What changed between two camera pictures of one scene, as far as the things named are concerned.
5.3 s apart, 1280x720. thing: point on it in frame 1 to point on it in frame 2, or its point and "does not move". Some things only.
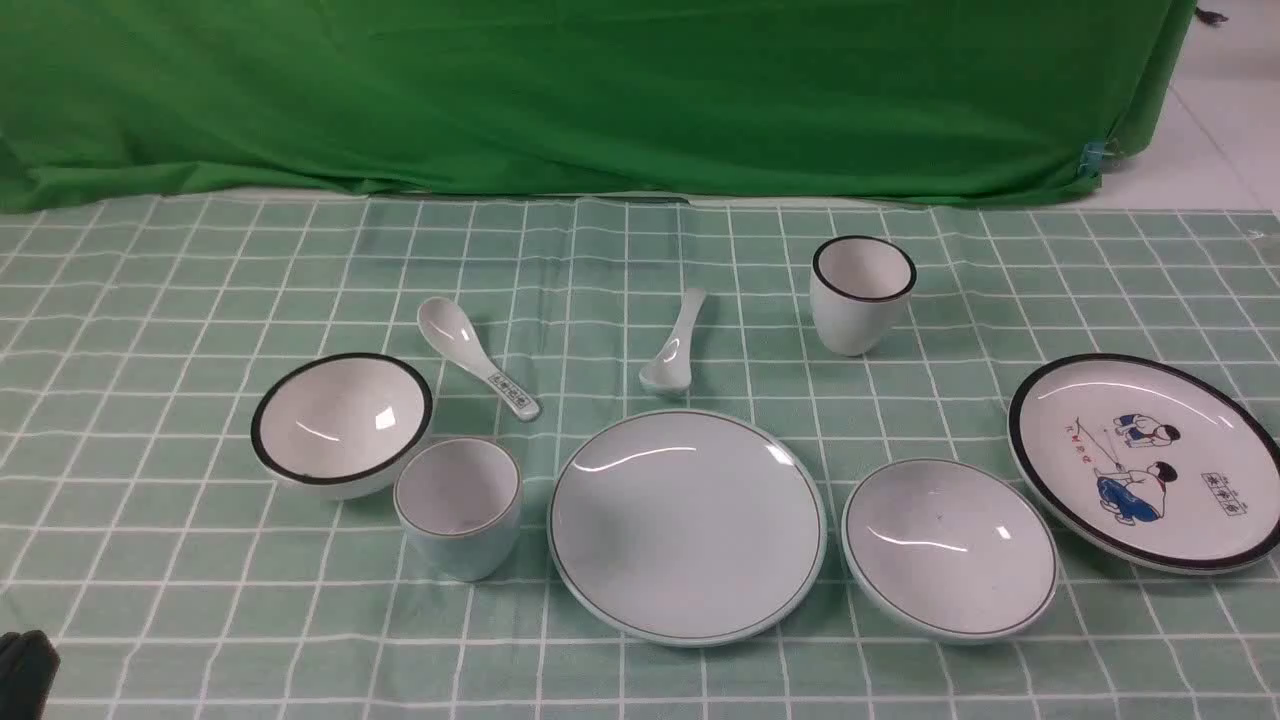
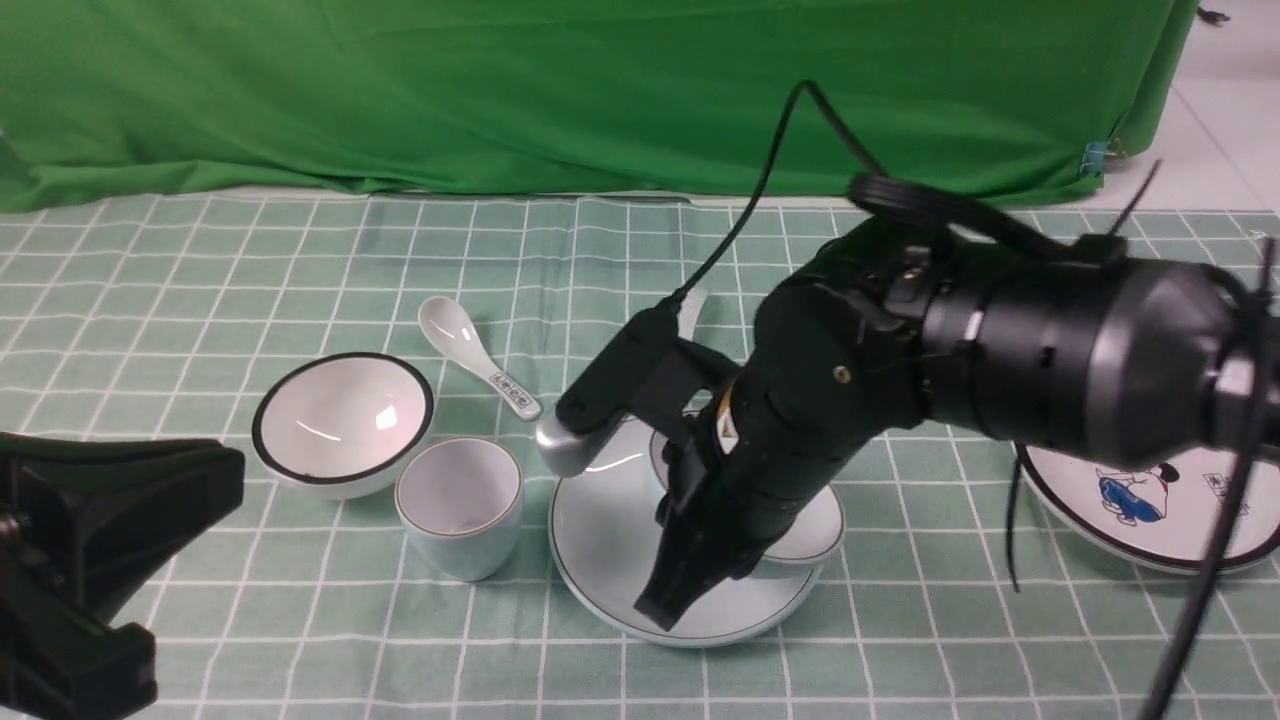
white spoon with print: (449, 326) does not move
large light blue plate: (687, 528) does not move
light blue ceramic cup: (458, 502) does not move
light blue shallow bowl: (948, 551) to (818, 533)
